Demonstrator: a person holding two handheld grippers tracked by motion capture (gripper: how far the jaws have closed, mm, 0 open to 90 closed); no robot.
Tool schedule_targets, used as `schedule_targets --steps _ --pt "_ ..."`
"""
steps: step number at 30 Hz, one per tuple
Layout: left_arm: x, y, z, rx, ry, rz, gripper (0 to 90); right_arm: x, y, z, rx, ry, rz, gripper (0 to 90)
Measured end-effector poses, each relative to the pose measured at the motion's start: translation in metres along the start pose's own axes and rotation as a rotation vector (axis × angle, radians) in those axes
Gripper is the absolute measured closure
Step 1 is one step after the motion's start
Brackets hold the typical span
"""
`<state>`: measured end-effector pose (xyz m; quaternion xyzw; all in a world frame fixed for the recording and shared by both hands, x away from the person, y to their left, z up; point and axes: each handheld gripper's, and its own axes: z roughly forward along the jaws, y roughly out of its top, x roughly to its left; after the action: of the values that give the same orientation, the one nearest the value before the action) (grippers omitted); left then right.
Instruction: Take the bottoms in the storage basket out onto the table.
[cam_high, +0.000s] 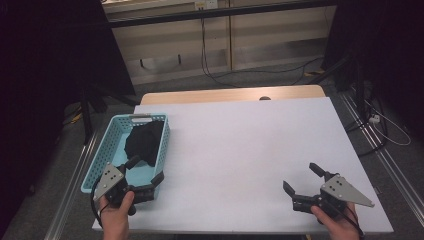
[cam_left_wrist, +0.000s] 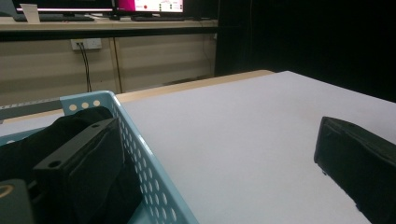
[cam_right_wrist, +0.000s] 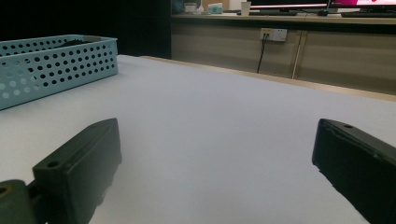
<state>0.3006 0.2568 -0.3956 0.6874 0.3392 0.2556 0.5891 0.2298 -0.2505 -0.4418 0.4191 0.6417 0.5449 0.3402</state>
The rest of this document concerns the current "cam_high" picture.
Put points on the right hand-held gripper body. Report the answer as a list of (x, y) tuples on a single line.
[(343, 190)]

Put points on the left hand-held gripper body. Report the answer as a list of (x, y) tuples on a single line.
[(110, 180)]

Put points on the light blue plastic basket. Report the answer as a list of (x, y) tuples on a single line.
[(116, 150)]

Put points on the black shorts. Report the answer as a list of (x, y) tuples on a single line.
[(145, 140)]

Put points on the person's right hand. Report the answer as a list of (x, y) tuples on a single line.
[(340, 230)]

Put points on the person's left hand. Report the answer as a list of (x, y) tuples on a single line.
[(115, 223)]

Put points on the white power adapter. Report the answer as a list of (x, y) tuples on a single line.
[(374, 119)]

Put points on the dark round table grommet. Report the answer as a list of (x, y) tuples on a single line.
[(265, 98)]

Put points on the black metal stand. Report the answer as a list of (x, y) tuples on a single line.
[(358, 86)]

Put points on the wooden table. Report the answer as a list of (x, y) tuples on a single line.
[(200, 95)]

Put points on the black curtain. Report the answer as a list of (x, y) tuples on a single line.
[(393, 40), (50, 50)]

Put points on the beige wooden cabinet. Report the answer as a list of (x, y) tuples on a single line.
[(266, 33)]

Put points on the aluminium floor rail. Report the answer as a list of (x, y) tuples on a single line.
[(394, 170), (71, 190)]

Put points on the white wall socket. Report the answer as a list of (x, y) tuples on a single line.
[(206, 4)]

